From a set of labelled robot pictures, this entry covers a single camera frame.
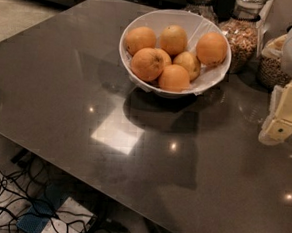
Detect pale orange centre right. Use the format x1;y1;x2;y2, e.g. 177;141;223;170
173;51;201;82

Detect glass jar of cereal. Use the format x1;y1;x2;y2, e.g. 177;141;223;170
256;35;291;90

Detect blue floor mat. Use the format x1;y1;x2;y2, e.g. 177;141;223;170
16;184;68;233

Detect white bowl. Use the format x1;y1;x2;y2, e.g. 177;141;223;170
115;5;235;103

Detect glass jar of nuts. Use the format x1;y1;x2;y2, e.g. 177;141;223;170
219;0;267;74

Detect black floor cables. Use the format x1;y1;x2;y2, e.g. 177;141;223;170
0;151;137;233

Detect glass jar back centre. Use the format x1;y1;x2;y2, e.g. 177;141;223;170
185;0;218;23

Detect partly hidden centre orange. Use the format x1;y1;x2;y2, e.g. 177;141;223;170
157;48;172;67

